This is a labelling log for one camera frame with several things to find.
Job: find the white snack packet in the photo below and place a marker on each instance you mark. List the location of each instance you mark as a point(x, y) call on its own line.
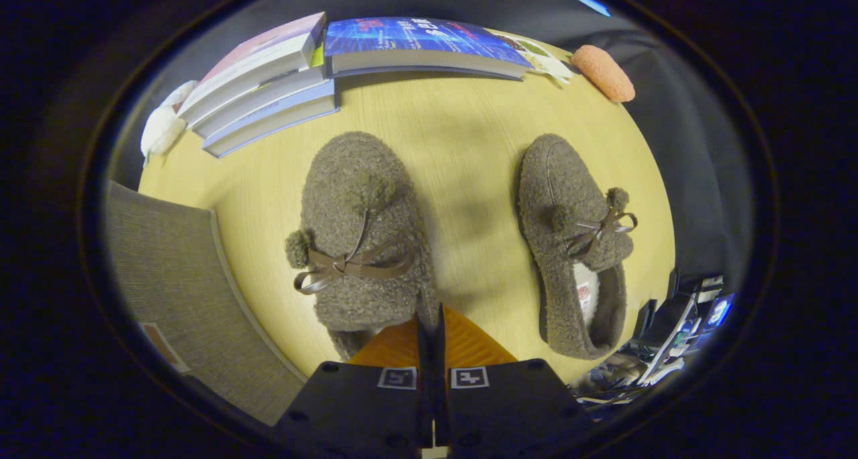
point(546, 60)

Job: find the white green spine book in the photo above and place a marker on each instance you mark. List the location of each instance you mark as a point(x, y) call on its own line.
point(268, 97)

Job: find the white plush toy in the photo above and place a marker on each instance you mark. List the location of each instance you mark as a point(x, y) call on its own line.
point(161, 127)

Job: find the pink cover book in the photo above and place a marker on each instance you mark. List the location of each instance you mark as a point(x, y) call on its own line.
point(268, 57)

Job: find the brown fuzzy shoe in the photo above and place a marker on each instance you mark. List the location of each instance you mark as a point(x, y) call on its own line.
point(355, 238)
point(570, 244)

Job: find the light blue cover book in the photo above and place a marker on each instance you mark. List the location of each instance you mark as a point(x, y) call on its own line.
point(281, 117)

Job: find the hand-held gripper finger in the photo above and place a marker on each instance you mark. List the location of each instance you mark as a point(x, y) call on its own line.
point(439, 352)
point(424, 352)

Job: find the orange sponge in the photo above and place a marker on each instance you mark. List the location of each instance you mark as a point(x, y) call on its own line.
point(603, 72)

